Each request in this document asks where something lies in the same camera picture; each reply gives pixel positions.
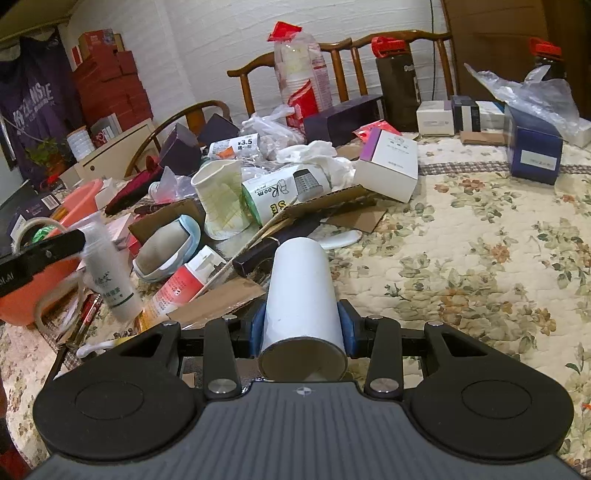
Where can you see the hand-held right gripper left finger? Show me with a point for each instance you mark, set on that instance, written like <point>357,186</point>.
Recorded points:
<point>257,330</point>

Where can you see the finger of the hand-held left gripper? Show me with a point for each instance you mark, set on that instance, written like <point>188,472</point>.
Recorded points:
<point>53,251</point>

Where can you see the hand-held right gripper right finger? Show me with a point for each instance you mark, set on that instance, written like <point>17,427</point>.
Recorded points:
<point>345,330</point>

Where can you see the pink plastic basin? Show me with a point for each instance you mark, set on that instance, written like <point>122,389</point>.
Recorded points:
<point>23,304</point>

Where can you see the white cardboard tube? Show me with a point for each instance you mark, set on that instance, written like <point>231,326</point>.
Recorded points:
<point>300,290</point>

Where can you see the white lotion bottle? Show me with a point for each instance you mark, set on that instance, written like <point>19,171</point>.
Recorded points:
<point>113,281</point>

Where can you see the clear tape roll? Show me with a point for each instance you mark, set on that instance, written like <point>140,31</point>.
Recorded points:
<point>32,228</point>

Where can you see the folded brown cardboard piece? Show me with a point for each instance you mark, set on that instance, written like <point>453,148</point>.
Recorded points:
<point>221,300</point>

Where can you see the small pink box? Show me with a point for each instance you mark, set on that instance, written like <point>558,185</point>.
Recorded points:
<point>122,233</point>

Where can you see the red black pen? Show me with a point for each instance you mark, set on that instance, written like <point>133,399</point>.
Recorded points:
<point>85,318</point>

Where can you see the white plastic piece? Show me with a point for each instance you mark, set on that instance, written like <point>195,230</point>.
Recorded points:
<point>339,240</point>

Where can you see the potted green plant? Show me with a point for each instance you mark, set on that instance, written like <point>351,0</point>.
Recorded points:
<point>46,154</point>

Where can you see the maroon cloth pouch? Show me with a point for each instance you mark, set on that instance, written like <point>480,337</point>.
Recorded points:
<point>134,187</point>

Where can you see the small brown cardboard piece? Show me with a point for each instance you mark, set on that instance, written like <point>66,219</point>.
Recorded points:
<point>159,221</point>

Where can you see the white ribbed container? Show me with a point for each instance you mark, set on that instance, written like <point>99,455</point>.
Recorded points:
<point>81,143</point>

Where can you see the cream cabinet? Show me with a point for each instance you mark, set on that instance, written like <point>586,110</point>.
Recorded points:
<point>115,152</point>

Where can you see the large brown cardboard sheet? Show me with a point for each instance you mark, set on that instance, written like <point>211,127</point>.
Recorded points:
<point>332,201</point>

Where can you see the white green labelled roll pack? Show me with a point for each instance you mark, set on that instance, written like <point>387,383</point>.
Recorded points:
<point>281,189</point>

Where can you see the purple hanging shirt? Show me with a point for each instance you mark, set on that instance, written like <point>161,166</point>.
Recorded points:
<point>37,106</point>

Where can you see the white box with purple side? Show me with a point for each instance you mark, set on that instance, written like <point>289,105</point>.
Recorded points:
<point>385,175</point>

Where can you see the round-back wooden chair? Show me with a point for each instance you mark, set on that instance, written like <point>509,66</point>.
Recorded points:
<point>161,124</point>

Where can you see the crumpled white tissue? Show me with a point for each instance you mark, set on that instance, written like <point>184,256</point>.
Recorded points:
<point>314,157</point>

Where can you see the stack of red boxes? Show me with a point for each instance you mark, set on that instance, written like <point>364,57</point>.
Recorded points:
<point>115,83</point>

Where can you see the white tube with price label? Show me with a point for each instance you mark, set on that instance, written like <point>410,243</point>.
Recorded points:
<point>235,145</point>

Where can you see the red packet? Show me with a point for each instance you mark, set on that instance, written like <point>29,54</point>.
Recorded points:
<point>369,129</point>

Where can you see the white plastic bag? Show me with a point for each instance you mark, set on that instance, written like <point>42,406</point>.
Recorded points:
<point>270,127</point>

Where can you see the long dark purple box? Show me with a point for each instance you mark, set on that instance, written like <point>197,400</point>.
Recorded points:
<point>344,120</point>

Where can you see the plain white box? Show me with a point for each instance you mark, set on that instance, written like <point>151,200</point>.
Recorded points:
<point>434,119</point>

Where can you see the flat brown box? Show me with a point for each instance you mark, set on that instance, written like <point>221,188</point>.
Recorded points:
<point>482,137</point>

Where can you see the wooden chair back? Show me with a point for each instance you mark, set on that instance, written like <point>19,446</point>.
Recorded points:
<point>251,83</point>

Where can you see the dark bottle with red cap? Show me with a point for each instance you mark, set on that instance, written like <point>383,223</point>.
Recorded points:
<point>397,87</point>
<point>549,60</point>

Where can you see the black and white box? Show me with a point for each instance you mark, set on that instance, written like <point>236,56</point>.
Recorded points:
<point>465,113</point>

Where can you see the pale white box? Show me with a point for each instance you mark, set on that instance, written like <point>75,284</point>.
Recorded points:
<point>490,115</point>

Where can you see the navy blue box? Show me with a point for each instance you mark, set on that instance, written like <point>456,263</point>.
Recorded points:
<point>533,147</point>

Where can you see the bagged stack of paper cups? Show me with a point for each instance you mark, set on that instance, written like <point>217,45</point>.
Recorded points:
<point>300,69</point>

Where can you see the clear plastic bag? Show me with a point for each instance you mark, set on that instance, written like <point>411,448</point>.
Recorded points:
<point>540,99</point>

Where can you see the wooden cabinet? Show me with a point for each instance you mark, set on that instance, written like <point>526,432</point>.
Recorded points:
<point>508,32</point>

